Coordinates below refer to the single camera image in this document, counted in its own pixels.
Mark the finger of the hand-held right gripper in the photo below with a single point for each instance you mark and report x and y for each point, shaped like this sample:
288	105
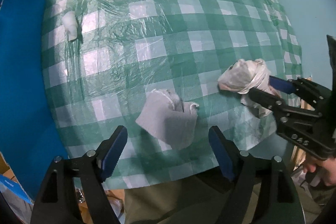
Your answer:
281	83
262	98

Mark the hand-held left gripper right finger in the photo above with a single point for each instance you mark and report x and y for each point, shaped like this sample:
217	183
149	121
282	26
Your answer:
221	153

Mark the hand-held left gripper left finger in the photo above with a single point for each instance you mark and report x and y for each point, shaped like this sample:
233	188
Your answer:
114	153

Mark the white sock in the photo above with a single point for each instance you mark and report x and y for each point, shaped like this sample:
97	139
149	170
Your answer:
241	77

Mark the grey sock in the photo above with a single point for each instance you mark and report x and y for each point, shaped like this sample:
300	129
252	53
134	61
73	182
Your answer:
168	121

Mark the blue-rimmed cardboard box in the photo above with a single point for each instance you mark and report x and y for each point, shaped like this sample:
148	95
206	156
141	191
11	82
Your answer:
23	69

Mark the person's right hand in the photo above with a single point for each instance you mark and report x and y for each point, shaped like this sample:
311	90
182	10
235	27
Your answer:
329	171

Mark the person's olive trousers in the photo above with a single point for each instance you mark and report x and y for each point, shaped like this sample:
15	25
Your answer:
170	203

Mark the small white cloth piece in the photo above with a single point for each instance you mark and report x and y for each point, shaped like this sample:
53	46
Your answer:
70	26

